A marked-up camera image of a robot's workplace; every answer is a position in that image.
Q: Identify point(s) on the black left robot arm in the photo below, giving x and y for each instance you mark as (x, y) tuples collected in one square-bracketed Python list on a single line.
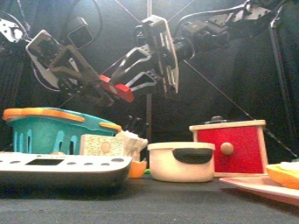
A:
[(9, 55)]

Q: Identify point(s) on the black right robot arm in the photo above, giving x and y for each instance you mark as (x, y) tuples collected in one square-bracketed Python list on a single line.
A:
[(229, 23)]

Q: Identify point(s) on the black object atop drawer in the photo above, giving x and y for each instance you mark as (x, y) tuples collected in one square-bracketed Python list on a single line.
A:
[(216, 119)]

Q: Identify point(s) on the red wooden drawer box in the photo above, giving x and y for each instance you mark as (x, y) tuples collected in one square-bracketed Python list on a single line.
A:
[(237, 145)]

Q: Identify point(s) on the orange white toy salmon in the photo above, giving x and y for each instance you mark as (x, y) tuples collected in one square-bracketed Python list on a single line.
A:
[(285, 173)]

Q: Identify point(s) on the speckled cream sponge block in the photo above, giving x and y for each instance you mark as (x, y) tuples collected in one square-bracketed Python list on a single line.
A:
[(101, 145)]

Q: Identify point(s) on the white knife block with knives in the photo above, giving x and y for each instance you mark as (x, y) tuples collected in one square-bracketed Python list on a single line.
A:
[(133, 137)]

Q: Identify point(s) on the teal basket with orange rim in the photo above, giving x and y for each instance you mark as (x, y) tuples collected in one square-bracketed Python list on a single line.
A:
[(46, 131)]

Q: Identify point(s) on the orange toy eggshell half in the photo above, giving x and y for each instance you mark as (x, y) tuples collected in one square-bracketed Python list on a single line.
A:
[(137, 169)]

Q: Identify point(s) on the small green toy piece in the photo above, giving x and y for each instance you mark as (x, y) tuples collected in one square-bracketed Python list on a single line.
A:
[(146, 171)]

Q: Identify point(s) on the pink plate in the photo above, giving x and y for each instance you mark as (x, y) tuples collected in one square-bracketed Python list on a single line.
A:
[(264, 186)]

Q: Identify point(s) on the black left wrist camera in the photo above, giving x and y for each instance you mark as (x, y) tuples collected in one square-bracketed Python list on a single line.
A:
[(80, 35)]

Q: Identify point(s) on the metal frame pole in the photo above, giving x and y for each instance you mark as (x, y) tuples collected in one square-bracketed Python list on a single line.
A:
[(148, 116)]

